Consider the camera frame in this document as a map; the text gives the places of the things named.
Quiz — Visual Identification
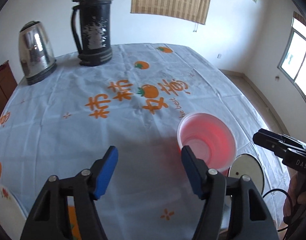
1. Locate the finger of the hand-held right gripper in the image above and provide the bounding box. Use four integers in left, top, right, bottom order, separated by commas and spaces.
253, 129, 306, 158

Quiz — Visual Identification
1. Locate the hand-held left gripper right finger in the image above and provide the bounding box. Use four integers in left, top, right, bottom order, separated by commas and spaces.
181, 145, 281, 240

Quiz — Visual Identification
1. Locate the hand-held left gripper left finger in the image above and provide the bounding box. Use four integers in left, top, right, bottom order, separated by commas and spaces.
20, 145, 119, 240

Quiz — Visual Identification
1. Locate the white enamel bowl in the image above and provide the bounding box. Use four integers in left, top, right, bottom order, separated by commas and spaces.
228, 153, 265, 200

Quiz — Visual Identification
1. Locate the pink plastic cup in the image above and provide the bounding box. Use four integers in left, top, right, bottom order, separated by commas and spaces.
177, 113, 238, 178

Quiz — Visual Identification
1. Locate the red floral white plate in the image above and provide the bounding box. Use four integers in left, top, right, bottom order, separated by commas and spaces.
0, 184, 27, 222

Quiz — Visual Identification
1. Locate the person's right hand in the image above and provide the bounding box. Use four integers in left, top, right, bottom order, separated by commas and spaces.
283, 171, 306, 224

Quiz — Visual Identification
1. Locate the glass window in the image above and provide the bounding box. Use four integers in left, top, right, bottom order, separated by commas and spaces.
277, 27, 306, 97

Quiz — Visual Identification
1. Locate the orange fruit printed tablecloth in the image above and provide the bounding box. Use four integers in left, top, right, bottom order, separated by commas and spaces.
0, 42, 291, 240

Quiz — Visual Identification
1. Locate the window valance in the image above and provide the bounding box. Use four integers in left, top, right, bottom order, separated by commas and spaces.
292, 11, 306, 34

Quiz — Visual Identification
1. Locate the brown wooden cabinet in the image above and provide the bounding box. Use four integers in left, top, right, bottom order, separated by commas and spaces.
0, 60, 18, 133

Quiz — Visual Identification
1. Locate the stainless steel electric kettle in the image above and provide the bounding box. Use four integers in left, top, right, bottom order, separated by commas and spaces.
18, 21, 57, 86

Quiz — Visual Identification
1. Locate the black thermos flask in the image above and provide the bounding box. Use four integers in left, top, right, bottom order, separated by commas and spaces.
71, 0, 113, 67

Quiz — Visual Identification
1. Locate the black cable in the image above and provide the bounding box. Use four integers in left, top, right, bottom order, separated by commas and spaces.
262, 189, 293, 240

